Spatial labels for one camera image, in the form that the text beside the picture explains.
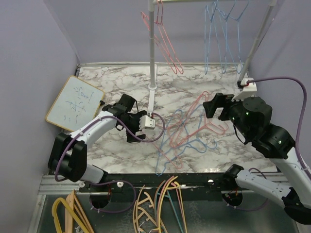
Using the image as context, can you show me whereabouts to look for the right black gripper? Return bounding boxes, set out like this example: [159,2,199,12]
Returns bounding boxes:
[203,91,252,138]

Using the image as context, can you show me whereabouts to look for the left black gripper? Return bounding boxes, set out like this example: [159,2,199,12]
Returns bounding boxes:
[120,111,147,142]

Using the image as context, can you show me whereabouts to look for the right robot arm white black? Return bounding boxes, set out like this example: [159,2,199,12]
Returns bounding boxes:
[203,93,311,225]

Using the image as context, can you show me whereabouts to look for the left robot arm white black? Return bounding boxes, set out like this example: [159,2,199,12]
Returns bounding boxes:
[48,94,147,192]

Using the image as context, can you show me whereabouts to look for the small yellow-framed whiteboard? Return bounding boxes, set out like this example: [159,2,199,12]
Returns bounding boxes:
[45,75,104,132]

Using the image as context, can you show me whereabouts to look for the pink plastic hanger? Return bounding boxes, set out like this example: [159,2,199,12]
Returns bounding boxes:
[156,176,188,233]

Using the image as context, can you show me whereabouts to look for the yellow plastic hanger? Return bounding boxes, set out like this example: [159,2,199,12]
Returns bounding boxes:
[154,176,181,233]

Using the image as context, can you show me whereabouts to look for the teal plastic hanger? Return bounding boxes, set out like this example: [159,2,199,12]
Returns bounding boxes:
[154,191,184,233]

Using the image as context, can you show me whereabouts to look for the wooden hanger lower left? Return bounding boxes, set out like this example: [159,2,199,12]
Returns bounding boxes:
[65,190,94,233]

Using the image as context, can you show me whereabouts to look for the tan plastic hanger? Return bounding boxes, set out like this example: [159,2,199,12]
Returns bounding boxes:
[133,191,167,233]

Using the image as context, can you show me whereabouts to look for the yellow hanger lower left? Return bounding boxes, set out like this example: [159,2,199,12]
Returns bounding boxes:
[51,198,91,233]

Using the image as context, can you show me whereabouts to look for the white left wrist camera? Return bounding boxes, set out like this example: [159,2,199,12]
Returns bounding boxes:
[139,115,156,131]

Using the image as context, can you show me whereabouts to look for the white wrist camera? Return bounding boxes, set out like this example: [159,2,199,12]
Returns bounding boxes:
[232,78,257,101]
[139,115,156,131]

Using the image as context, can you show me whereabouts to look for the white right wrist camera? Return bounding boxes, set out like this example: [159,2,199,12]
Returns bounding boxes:
[232,78,257,101]

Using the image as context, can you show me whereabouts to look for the white clothes rack frame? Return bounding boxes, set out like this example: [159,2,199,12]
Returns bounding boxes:
[141,0,278,116]

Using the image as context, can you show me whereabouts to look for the black front rail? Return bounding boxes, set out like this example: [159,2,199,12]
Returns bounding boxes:
[80,172,238,202]

